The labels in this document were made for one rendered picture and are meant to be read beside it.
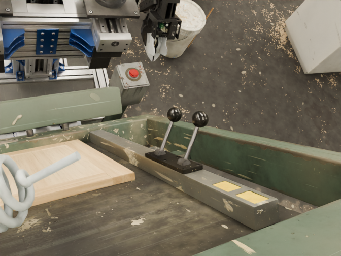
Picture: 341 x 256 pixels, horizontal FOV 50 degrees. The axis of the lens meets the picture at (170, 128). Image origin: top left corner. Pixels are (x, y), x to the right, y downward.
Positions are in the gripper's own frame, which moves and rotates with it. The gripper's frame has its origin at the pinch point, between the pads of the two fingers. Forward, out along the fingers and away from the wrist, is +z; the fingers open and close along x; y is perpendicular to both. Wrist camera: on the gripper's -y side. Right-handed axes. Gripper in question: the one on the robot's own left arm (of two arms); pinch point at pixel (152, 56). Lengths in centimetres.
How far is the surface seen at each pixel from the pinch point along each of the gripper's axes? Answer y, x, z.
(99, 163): 19.0, -18.7, 22.3
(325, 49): -116, 205, 57
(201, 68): -134, 104, 83
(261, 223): 64, -6, -5
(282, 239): 77, -18, -21
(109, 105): 69, -34, -33
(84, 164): 16.4, -22.0, 24.5
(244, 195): 59, -5, -5
